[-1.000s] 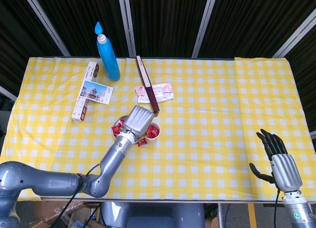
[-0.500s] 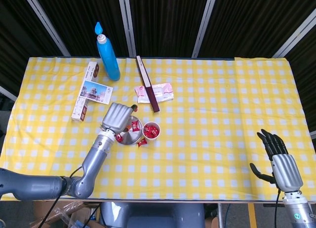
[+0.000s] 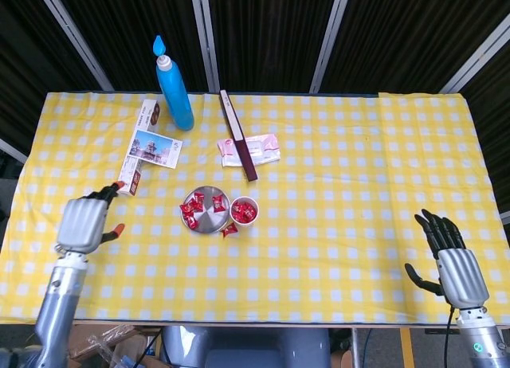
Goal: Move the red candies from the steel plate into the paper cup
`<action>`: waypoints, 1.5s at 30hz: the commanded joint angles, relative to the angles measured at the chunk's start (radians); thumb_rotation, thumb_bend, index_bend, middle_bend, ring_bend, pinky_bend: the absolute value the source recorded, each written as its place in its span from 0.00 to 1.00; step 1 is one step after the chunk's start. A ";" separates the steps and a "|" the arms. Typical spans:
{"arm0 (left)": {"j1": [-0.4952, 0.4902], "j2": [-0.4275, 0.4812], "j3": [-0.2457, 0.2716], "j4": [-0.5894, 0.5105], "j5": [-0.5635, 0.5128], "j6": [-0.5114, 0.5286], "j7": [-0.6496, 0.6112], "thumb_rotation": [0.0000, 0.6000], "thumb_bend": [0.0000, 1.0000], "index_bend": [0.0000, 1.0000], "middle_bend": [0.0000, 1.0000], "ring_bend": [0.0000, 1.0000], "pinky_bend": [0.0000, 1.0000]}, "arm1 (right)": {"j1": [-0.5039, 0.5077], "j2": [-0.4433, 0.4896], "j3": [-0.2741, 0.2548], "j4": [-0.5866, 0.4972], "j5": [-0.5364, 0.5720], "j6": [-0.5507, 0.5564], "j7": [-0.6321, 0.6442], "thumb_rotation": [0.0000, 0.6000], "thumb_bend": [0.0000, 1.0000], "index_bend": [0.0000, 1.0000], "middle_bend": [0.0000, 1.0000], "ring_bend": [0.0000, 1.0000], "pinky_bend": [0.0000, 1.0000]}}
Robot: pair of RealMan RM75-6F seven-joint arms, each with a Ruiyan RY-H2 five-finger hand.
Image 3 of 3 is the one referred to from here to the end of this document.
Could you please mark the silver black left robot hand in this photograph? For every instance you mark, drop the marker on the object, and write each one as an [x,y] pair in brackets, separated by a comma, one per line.
[79,224]

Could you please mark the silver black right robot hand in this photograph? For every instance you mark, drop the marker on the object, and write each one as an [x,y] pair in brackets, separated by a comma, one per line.
[462,278]

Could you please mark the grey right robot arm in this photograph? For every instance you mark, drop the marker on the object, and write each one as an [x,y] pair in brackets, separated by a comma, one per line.
[482,340]

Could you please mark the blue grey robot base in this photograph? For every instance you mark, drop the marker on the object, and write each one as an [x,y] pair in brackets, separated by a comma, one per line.
[247,348]

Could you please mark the white paper cup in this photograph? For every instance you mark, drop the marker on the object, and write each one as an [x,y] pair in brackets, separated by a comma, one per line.
[244,224]

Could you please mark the long white cardboard box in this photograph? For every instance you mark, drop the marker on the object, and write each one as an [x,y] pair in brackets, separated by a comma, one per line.
[133,177]

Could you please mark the photo postcard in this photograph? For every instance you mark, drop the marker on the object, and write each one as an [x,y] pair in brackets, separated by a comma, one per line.
[155,149]

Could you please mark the large brown cardboard box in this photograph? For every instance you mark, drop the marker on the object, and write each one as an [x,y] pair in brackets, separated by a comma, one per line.
[115,332]

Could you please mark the clear plastic bag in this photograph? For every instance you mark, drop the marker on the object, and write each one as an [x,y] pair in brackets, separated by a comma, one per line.
[103,344]

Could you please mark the round steel plate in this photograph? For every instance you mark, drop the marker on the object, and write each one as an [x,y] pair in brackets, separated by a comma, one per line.
[205,220]

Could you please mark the grey metal table leg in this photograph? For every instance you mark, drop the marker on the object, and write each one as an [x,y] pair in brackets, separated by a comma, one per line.
[357,348]

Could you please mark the small brown cardboard box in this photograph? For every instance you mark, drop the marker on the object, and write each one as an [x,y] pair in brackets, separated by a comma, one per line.
[341,360]

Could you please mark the yellow white checkered tablecloth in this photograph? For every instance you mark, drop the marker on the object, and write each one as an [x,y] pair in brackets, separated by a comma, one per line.
[318,224]

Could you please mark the blue squeeze bottle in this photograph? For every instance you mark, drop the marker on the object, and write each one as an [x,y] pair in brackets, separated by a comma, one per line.
[175,97]

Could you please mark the dark red folded fan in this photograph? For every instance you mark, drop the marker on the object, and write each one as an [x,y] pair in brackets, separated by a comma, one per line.
[239,139]

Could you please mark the pink wet wipes pack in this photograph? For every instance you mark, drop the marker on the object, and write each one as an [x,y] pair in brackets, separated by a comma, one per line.
[263,149]

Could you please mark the grey metal partition post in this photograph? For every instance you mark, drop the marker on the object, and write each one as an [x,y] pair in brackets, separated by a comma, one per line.
[330,37]
[12,149]
[75,37]
[205,37]
[506,218]
[478,63]

